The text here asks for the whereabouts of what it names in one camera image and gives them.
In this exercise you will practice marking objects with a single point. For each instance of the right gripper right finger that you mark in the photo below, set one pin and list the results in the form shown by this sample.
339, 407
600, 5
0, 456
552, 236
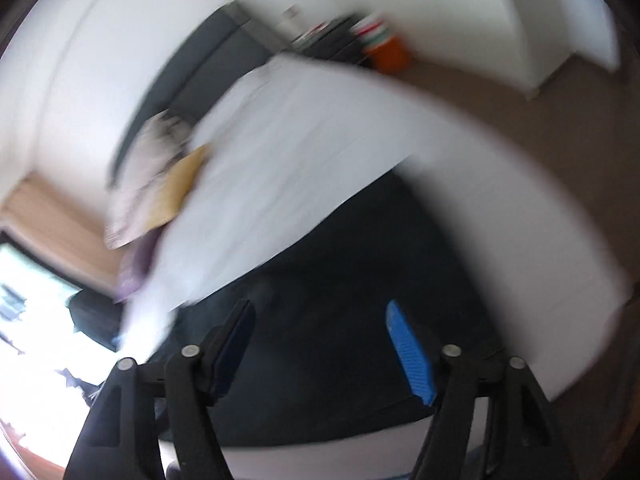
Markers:
522, 438

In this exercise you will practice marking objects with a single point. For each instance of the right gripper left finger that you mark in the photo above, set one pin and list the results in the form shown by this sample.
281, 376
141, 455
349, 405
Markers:
119, 439

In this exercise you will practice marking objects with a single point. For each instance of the black denim pants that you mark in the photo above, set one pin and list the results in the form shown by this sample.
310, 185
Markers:
320, 365

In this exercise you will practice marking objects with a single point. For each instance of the dark chair by window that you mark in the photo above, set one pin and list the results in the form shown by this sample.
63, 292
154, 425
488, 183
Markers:
97, 316

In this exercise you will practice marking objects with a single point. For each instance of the purple cushion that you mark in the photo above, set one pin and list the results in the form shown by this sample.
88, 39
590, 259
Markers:
136, 264

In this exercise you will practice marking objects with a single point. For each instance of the beige curtain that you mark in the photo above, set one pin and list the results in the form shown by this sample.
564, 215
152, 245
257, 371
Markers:
56, 230

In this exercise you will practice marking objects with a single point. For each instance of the yellow cushion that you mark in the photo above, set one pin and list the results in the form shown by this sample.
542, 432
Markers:
175, 186

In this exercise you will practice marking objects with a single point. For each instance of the orange storage bin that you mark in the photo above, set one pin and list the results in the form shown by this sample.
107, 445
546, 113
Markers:
386, 50

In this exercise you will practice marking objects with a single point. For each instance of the dark grey headboard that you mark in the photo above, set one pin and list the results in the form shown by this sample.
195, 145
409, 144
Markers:
230, 43

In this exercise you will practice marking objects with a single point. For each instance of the dark bedside table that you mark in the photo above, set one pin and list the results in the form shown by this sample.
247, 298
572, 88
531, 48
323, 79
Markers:
334, 41

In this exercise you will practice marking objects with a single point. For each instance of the window with black frame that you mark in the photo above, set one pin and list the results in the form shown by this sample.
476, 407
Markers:
47, 363

